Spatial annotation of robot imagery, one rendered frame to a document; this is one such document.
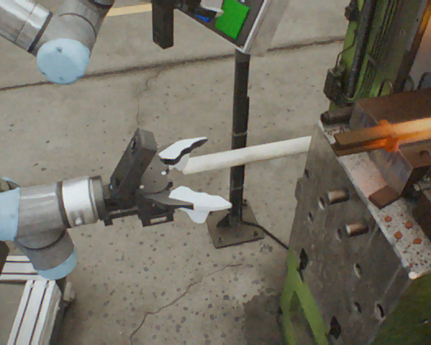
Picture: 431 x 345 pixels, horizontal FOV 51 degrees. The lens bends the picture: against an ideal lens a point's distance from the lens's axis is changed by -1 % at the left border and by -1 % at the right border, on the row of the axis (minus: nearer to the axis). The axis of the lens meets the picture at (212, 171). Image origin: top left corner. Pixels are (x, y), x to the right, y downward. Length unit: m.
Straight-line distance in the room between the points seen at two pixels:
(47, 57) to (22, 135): 1.71
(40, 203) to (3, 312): 0.92
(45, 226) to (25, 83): 2.14
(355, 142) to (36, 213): 0.51
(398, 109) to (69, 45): 0.59
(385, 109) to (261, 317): 1.00
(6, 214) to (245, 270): 1.21
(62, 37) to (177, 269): 1.19
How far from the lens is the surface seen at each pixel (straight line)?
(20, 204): 0.71
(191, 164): 1.23
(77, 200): 0.69
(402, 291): 0.81
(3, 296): 1.62
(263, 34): 1.08
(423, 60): 1.05
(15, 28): 0.77
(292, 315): 1.53
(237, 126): 1.47
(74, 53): 0.74
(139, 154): 0.64
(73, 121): 2.45
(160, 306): 1.71
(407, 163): 0.81
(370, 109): 0.91
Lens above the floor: 1.52
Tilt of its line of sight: 47 degrees down
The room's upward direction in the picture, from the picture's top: straight up
